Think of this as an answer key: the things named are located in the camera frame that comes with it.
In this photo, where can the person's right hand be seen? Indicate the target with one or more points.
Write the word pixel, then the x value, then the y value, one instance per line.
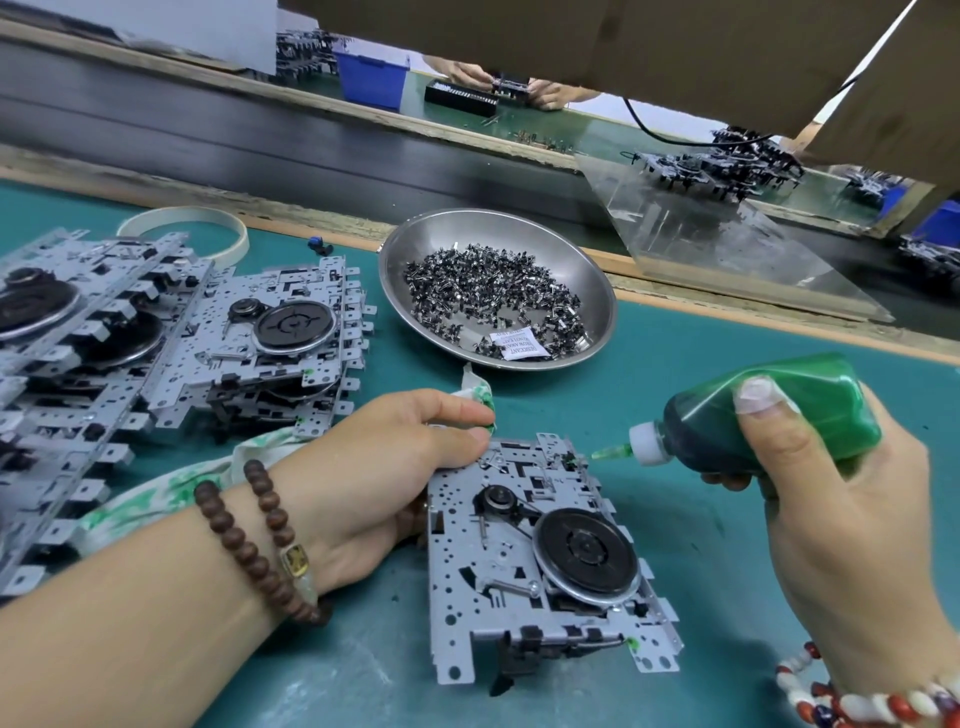
pixel 870 570

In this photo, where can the person's left hand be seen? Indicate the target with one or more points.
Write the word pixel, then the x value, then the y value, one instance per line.
pixel 375 480

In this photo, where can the green glue squeeze bottle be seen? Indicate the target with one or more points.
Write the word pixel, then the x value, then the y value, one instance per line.
pixel 795 398

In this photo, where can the pile of small metal parts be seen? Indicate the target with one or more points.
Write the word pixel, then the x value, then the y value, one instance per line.
pixel 480 293

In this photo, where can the round metal bowl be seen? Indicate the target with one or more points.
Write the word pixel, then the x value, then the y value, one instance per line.
pixel 435 225

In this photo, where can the black conveyor belt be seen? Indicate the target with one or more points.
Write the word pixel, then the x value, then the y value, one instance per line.
pixel 225 128

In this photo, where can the finished mechanisms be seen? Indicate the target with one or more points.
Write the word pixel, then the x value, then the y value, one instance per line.
pixel 720 165

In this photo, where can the person's left forearm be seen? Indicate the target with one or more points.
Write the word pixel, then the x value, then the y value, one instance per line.
pixel 135 630

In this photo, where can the white green-stained cloth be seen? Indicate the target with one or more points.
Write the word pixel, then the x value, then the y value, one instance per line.
pixel 165 488

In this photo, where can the small blue cap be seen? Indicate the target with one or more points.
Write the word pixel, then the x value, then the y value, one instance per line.
pixel 320 245

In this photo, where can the clear plastic sheet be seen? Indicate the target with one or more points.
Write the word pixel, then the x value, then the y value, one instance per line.
pixel 720 255

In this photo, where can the blue plastic bin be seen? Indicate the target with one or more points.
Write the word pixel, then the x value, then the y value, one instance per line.
pixel 938 225
pixel 368 78

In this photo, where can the black flat box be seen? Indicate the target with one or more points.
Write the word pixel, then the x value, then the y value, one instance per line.
pixel 461 99

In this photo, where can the white paper sign red text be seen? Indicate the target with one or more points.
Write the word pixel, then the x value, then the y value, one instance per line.
pixel 150 23

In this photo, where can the brown cardboard panel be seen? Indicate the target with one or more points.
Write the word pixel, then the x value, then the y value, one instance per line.
pixel 675 53

